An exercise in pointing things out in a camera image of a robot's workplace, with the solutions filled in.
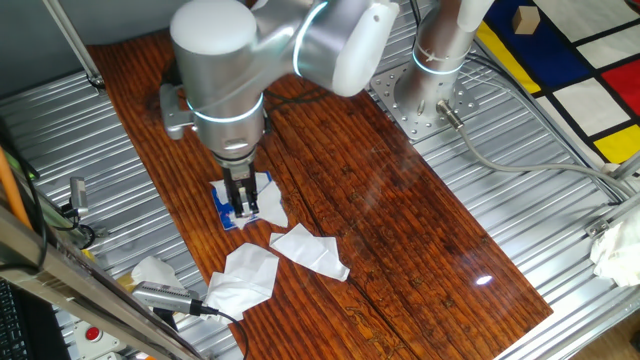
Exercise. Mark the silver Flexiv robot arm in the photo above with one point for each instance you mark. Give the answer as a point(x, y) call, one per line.
point(215, 75)

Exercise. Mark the crumpled white cloth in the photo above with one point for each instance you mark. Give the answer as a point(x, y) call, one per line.
point(617, 255)

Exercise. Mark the white paper napkin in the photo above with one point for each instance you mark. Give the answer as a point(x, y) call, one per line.
point(225, 302)
point(270, 205)
point(310, 252)
point(252, 267)

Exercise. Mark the white tissue sheet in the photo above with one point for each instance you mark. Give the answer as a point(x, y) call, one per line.
point(152, 272)

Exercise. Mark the orange tube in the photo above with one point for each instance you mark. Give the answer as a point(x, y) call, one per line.
point(11, 190)

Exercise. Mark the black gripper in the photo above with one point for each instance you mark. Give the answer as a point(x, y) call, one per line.
point(240, 177)

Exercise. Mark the shiny metal frame bar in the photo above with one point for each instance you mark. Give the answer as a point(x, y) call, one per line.
point(75, 287)

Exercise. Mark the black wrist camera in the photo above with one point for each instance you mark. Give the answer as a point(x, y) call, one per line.
point(167, 76)

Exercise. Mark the metal stand pole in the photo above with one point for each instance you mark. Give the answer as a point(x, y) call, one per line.
point(74, 42)

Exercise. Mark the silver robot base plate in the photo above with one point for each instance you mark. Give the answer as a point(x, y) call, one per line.
point(400, 115)

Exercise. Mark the small wooden cube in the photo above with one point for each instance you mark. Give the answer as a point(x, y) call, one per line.
point(526, 21)

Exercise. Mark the grey box small red button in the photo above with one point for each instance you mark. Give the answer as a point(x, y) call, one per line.
point(91, 333)

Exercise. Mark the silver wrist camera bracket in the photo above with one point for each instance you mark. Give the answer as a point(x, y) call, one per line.
point(172, 117)

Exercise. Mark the colourful block pattern mat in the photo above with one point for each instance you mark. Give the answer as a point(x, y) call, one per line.
point(550, 55)

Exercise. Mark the blue tissue pack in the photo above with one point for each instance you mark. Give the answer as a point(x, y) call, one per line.
point(221, 212)

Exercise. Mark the yellow tissue box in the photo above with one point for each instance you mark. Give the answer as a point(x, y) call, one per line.
point(126, 282)

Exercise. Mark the aluminium corner bracket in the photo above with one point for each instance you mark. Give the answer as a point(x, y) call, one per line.
point(596, 228)

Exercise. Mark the black keyboard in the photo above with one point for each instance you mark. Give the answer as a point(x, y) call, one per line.
point(10, 330)

